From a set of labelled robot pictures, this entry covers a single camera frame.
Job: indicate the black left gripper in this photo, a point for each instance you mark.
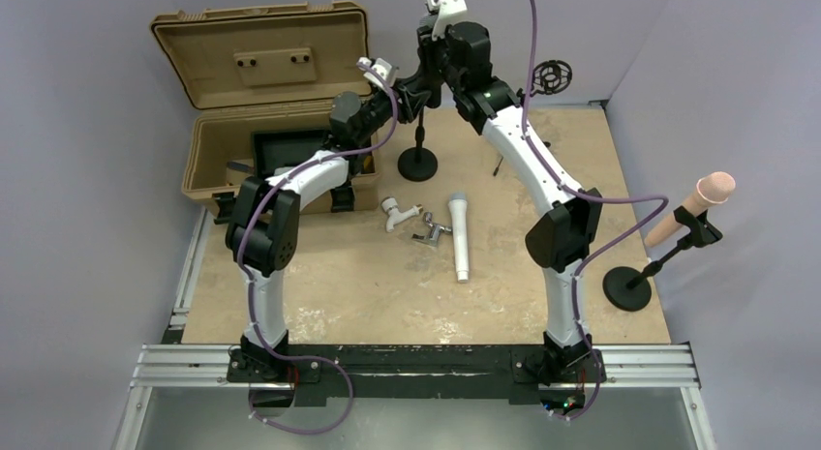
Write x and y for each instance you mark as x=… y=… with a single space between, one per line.
x=409 y=104

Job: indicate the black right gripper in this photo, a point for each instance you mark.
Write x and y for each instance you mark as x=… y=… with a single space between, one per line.
x=431 y=47

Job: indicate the black round-base mic stand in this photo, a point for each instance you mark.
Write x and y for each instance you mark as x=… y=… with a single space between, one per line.
x=418 y=163

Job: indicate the black tripod mic stand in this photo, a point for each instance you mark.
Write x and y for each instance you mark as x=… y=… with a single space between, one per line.
x=550 y=77

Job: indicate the white microphone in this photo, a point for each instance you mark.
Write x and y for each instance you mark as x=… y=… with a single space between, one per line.
x=458 y=207

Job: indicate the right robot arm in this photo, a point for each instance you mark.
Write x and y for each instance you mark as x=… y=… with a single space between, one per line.
x=564 y=224

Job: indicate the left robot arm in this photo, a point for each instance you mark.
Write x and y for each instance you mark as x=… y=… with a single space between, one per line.
x=263 y=229

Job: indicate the right round-base mic stand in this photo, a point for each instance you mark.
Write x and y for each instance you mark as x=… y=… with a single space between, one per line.
x=630 y=290

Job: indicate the beige pink microphone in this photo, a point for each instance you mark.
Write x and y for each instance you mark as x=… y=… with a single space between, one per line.
x=709 y=191

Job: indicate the white plastic faucet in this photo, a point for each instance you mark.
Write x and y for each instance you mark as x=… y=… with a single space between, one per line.
x=395 y=216

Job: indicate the chrome metal faucet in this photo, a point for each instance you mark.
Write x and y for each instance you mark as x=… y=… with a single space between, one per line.
x=435 y=231

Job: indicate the black inner tray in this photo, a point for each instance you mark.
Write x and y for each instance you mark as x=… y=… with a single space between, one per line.
x=273 y=150

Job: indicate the tan plastic storage case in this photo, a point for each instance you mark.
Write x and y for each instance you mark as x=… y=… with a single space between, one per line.
x=264 y=68

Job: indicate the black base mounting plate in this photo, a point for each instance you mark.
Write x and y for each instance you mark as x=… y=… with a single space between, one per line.
x=517 y=374

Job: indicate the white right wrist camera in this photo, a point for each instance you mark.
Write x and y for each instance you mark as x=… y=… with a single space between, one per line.
x=441 y=14

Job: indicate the aluminium rail frame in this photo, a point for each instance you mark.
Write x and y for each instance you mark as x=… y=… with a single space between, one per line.
x=352 y=282

